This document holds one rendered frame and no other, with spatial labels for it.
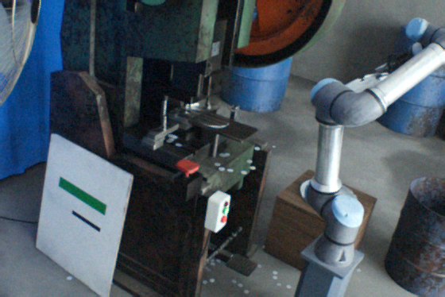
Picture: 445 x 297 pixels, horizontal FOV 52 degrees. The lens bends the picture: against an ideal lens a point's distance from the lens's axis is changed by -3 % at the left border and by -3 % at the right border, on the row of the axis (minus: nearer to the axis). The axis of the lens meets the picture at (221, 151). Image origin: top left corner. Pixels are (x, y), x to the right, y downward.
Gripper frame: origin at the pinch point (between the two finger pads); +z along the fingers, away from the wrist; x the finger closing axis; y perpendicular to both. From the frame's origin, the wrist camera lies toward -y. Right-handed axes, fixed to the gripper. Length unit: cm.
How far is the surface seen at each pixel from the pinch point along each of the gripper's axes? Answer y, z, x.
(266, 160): 28, 50, 15
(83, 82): 96, 59, -35
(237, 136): 55, 31, 5
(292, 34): 19.7, 17.8, -29.3
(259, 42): 25, 32, -34
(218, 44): 54, 24, -30
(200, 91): 62, 34, -16
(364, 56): -247, 162, -75
